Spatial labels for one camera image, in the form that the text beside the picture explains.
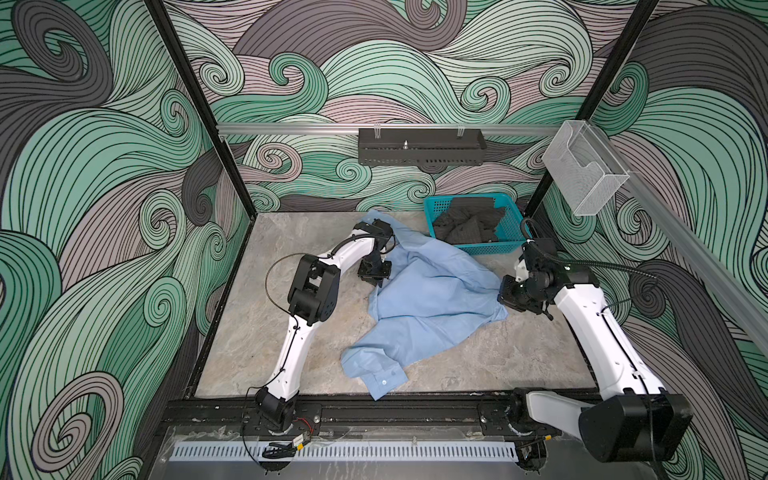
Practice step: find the white slotted cable duct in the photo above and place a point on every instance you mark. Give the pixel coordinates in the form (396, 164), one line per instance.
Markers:
(397, 451)

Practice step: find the aluminium rail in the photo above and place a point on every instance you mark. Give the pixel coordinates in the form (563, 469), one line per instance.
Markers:
(711, 221)
(304, 128)

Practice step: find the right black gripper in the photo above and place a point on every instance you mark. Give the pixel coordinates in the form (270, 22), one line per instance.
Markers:
(507, 296)

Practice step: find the right aluminium rail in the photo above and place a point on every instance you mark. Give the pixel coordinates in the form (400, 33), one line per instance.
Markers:
(711, 221)

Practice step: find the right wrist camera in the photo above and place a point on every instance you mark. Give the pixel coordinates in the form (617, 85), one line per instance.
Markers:
(521, 272)

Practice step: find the back aluminium rail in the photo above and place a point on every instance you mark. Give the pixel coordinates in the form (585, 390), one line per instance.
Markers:
(304, 128)

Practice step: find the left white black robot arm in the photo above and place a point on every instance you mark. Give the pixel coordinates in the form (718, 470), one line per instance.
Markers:
(311, 300)

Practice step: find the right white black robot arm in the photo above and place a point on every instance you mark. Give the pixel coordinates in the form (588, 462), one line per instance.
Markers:
(637, 418)

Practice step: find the black perforated wall tray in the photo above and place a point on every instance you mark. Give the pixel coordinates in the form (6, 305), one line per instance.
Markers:
(430, 149)

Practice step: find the teal plastic basket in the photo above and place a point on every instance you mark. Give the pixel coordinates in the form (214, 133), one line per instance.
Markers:
(508, 231)

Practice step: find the light blue long sleeve shirt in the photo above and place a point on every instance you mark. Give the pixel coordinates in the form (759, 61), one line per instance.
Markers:
(436, 297)

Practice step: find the clear plastic wall bin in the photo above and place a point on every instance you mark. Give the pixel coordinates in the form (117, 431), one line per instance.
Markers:
(585, 167)

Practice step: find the dark grey shirt in basket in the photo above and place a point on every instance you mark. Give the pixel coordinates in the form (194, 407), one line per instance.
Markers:
(469, 220)

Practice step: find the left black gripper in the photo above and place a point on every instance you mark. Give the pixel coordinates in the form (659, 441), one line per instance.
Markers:
(384, 274)

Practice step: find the black front mounting rail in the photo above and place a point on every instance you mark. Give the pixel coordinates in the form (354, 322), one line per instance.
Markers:
(490, 413)

